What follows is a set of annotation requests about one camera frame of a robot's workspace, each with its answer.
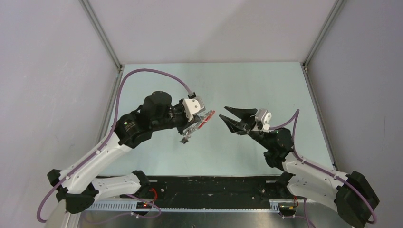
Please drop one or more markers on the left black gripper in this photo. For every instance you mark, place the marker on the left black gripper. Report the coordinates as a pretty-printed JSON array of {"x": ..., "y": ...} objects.
[{"x": 186, "y": 124}]

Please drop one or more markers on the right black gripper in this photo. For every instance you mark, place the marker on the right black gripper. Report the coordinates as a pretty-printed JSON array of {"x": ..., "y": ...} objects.
[{"x": 244, "y": 114}]

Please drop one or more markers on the red-handled metal key holder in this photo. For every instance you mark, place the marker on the red-handled metal key holder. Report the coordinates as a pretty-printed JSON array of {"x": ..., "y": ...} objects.
[{"x": 197, "y": 123}]

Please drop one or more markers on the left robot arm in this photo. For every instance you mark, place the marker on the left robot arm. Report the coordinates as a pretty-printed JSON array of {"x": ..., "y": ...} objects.
[{"x": 79, "y": 186}]

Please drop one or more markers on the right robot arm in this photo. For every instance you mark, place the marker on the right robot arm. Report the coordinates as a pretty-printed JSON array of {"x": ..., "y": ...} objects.
[{"x": 350, "y": 195}]

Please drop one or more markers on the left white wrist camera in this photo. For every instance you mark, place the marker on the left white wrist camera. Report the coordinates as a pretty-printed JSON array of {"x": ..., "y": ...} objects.
[{"x": 192, "y": 107}]

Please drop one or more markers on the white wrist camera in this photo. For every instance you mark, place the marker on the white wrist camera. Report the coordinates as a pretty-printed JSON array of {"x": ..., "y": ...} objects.
[
  {"x": 262, "y": 119},
  {"x": 192, "y": 107}
]

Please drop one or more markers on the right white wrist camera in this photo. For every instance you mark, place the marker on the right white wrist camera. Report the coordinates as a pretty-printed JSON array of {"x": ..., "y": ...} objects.
[{"x": 262, "y": 119}]

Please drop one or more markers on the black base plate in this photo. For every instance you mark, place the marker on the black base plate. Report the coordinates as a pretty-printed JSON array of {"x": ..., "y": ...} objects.
[{"x": 216, "y": 192}]

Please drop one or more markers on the left aluminium frame post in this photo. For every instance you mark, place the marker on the left aluminium frame post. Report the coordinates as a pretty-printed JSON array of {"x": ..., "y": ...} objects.
[{"x": 93, "y": 19}]

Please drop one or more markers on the aluminium frame post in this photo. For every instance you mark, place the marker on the aluminium frame post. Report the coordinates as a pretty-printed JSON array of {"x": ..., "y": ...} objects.
[
  {"x": 329, "y": 21},
  {"x": 93, "y": 19}
]

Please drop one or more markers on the grey cable duct rail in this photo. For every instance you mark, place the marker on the grey cable duct rail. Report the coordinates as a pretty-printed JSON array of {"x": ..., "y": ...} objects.
[{"x": 136, "y": 206}]

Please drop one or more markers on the right aluminium frame post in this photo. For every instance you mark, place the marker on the right aluminium frame post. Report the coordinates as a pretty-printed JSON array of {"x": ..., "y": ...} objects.
[{"x": 329, "y": 21}]

